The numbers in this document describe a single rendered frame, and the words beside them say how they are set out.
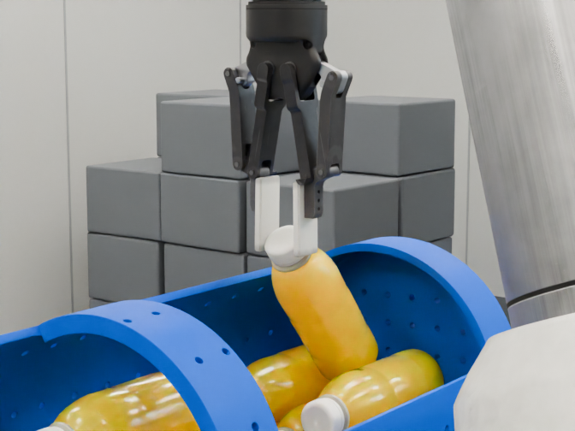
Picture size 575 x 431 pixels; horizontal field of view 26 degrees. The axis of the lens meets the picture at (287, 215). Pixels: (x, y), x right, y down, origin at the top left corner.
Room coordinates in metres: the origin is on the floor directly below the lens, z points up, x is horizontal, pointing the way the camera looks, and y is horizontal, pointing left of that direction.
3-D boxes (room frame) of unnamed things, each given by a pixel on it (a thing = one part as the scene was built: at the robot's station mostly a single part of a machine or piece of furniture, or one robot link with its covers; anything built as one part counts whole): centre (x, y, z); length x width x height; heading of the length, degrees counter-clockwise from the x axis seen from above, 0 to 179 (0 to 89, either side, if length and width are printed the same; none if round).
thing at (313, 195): (1.14, -0.03, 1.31); 0.03 x 0.01 x 0.05; 53
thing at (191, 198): (4.73, 0.07, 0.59); 1.20 x 0.80 x 1.19; 53
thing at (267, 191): (1.18, 0.02, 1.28); 0.03 x 0.01 x 0.07; 143
